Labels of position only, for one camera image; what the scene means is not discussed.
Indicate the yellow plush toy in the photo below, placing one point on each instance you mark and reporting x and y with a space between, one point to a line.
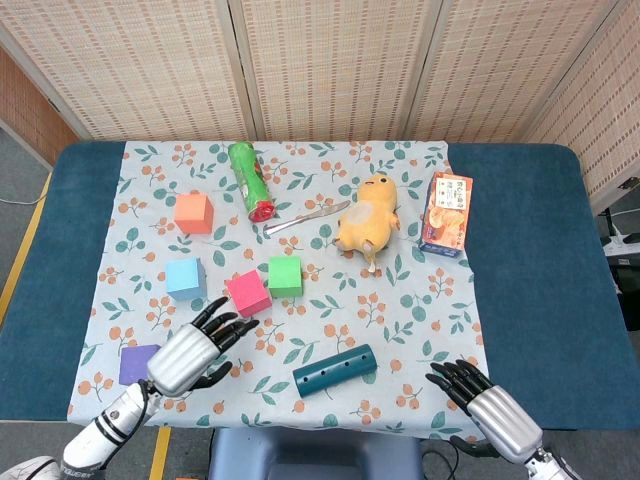
367 220

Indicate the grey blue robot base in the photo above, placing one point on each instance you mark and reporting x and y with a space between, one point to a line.
320 455

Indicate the green cube block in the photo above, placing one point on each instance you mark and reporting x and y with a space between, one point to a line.
285 277

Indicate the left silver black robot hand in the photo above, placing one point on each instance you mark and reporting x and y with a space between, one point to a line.
182 360

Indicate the teal cylinder with holes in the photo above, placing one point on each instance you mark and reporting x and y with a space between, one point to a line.
335 372

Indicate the green chips can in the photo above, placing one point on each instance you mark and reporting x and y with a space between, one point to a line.
250 180

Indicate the orange blue snack box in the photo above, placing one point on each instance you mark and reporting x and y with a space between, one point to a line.
445 215

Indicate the light blue cube block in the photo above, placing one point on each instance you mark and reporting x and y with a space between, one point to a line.
184 277

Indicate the orange cube block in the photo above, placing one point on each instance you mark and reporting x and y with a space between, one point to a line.
192 212

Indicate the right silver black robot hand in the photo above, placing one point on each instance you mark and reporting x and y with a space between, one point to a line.
502 422

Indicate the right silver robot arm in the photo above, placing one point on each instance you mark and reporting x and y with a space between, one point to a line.
550 470

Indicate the pink cube block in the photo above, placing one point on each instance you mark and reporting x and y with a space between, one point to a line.
247 294

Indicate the metal table knife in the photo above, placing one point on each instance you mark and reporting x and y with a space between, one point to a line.
310 217

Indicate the floral tablecloth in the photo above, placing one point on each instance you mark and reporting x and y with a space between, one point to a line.
350 310

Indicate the woven folding screen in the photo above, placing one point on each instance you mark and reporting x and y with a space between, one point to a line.
320 65

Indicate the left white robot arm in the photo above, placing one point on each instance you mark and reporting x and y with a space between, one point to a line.
105 430

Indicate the purple cube block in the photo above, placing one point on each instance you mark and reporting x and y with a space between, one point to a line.
135 365

